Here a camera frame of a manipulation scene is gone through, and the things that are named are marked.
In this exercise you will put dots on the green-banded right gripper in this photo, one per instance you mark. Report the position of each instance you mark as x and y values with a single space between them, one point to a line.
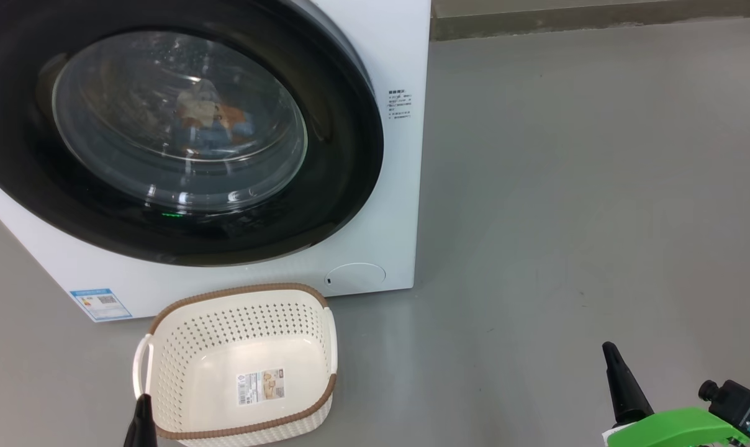
673 431

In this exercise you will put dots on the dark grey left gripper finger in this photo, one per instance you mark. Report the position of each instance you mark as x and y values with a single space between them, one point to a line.
141 428

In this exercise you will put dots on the blue garment with orange print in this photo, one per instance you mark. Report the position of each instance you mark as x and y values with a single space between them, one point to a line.
213 139

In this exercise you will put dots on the washing machine door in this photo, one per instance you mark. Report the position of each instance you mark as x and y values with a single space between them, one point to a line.
338 155

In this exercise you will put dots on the white front-load washing machine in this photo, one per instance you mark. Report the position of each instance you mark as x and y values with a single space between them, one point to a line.
393 217

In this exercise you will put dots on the cream perforated laundry basket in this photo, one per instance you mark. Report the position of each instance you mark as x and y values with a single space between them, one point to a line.
189 347

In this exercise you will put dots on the paper product label in basket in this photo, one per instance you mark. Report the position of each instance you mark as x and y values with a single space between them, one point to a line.
261 387

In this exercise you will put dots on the blue energy label sticker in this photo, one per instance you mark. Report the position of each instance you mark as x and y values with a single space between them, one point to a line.
102 304

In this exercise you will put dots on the round white filter cover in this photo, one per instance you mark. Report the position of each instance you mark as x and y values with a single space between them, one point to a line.
355 279

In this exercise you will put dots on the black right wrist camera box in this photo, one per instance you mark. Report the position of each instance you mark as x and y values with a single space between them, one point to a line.
738 403

